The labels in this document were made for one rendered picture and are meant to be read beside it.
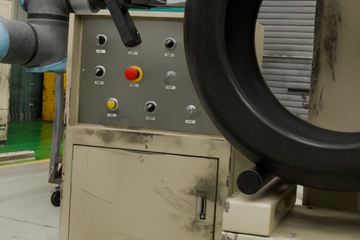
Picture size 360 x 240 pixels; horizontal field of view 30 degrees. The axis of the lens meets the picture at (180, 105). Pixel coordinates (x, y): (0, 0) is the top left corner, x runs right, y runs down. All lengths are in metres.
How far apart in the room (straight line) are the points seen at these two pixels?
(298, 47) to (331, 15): 9.32
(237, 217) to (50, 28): 0.56
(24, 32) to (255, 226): 0.59
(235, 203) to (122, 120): 0.95
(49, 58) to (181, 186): 0.75
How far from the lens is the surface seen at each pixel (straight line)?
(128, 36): 1.39
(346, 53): 1.57
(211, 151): 2.00
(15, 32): 1.37
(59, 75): 5.13
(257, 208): 1.24
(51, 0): 1.45
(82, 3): 1.42
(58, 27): 1.45
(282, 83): 10.95
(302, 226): 1.36
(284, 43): 10.97
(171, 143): 2.03
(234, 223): 1.25
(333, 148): 1.19
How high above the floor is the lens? 1.10
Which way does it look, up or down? 3 degrees down
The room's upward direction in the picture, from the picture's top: 3 degrees clockwise
